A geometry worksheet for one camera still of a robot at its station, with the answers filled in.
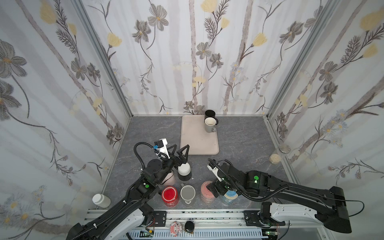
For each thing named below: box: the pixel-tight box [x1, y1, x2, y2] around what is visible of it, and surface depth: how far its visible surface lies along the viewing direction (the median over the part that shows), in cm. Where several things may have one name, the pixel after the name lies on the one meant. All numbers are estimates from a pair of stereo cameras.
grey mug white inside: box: [204, 117, 217, 133], surface depth 106 cm
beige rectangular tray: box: [180, 114, 219, 156], surface depth 110 cm
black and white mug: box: [177, 162, 192, 181], surface depth 85 cm
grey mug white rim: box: [180, 184, 196, 206], surface depth 74 cm
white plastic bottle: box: [92, 193, 111, 208], surface depth 73 cm
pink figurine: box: [169, 221, 183, 237], surface depth 70 cm
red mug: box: [161, 186, 179, 208], surface depth 76 cm
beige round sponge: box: [269, 153, 282, 165], surface depth 96 cm
